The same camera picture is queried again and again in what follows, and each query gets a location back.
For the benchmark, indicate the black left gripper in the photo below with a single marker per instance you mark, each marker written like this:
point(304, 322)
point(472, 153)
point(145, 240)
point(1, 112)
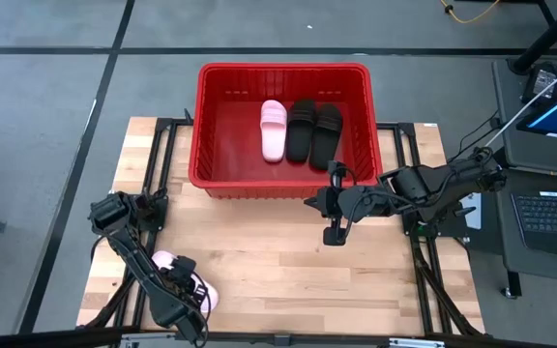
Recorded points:
point(186, 278)

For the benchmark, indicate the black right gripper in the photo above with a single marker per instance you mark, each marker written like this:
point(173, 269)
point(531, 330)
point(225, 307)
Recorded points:
point(356, 200)

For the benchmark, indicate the pink slide sandal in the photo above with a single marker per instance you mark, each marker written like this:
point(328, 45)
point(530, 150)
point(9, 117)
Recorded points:
point(273, 135)
point(162, 261)

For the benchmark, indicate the black slide sandal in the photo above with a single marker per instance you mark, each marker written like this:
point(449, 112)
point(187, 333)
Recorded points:
point(326, 140)
point(300, 135)

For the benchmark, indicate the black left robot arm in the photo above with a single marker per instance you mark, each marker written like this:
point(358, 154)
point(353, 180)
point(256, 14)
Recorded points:
point(138, 261)

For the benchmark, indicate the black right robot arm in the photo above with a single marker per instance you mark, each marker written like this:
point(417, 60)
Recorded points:
point(433, 186)

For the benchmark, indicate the red plastic bin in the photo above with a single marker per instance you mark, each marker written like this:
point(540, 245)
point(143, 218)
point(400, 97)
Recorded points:
point(230, 145)

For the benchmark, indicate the dark grey equipment cart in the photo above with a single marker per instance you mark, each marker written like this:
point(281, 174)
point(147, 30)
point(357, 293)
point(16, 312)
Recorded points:
point(515, 150)

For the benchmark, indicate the white thin rod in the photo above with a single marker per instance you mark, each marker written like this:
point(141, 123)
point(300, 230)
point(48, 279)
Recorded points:
point(525, 108)

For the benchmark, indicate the black keyboard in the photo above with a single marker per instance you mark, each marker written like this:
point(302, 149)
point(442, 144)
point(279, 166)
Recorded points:
point(549, 217)

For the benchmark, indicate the small black electronic device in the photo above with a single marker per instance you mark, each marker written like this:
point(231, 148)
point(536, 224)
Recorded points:
point(542, 79)

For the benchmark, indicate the black tripod stand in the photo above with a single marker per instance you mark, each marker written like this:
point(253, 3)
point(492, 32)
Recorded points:
point(547, 38)

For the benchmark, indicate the black metal table frame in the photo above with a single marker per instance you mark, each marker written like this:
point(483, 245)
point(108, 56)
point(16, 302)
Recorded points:
point(421, 270)
point(155, 150)

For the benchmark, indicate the black front table rail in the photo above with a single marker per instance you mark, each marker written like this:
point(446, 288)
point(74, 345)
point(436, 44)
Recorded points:
point(41, 337)

